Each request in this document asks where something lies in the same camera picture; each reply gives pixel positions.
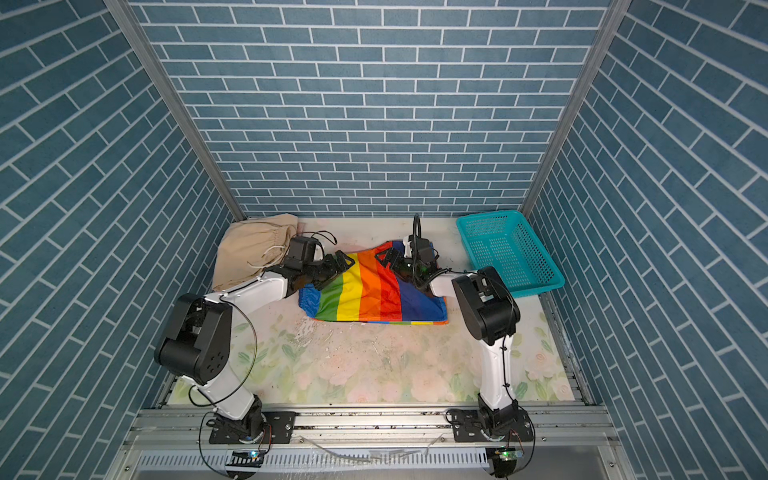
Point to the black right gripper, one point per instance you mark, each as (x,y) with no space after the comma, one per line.
(393,253)

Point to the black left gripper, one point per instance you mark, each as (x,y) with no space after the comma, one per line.
(333,270)

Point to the red shorts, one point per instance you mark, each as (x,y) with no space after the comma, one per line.
(371,293)

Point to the beige shorts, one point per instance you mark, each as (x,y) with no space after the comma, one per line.
(248,247)

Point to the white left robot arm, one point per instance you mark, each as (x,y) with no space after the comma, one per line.
(195,343)

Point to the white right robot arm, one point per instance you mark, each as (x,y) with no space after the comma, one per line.
(490,315)

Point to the teal plastic laundry basket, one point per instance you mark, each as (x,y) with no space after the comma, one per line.
(506,241)

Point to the left controller board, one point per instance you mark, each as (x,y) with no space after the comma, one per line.
(243,465)

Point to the controller board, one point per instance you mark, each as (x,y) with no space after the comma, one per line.
(503,461)
(243,465)

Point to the right controller board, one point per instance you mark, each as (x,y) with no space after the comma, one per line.
(503,461)

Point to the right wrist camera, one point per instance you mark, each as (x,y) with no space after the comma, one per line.
(419,248)

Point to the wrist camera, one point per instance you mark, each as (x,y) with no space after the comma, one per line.
(302,251)
(419,248)

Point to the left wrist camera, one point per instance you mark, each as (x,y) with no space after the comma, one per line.
(302,251)

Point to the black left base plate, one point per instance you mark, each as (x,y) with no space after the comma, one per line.
(271,427)

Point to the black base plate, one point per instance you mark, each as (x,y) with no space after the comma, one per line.
(478,426)
(271,427)

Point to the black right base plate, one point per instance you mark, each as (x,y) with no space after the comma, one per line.
(478,426)

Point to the aluminium front rail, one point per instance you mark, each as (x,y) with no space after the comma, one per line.
(572,441)

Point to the aluminium left corner post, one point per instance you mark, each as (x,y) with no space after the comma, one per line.
(130,27)

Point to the aluminium corner post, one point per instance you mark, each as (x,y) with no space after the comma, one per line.
(596,54)
(130,27)

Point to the aluminium right corner post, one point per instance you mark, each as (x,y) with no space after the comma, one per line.
(596,54)

